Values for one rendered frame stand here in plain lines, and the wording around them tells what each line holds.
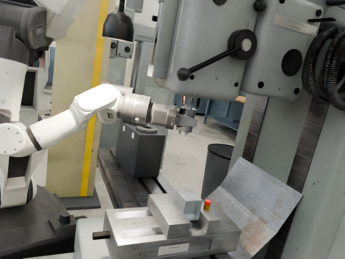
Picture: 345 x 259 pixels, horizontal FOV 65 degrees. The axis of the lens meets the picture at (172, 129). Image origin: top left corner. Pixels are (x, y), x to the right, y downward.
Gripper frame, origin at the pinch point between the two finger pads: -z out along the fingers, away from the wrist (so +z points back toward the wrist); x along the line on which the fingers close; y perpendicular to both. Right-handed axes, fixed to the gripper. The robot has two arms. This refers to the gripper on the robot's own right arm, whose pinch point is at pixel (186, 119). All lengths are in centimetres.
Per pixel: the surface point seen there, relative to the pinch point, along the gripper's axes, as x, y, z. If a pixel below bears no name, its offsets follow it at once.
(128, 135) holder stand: 34.6, 18.4, 20.8
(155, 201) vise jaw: -9.6, 22.0, 4.2
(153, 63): -6.4, -13.8, 11.2
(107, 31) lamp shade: -13.3, -18.9, 21.9
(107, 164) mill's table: 36, 33, 28
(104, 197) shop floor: 167, 124, 54
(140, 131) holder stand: 30.0, 14.1, 15.5
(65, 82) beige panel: 146, 17, 94
